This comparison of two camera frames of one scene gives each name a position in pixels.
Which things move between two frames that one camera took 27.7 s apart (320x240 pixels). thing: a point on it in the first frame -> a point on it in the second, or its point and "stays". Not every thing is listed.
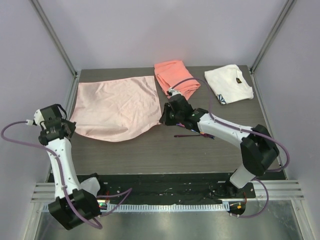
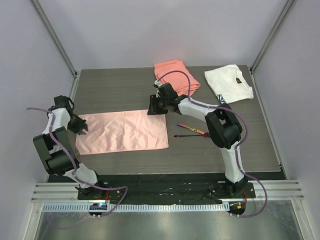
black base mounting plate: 170,188 stays
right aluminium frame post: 287,7 stays
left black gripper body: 71,126 -> 75,124
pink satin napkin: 115,110 -> 122,131
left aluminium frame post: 55,36 stays
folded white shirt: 229,84 stays
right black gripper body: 171,118 -> 157,102
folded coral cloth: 173,74 stays
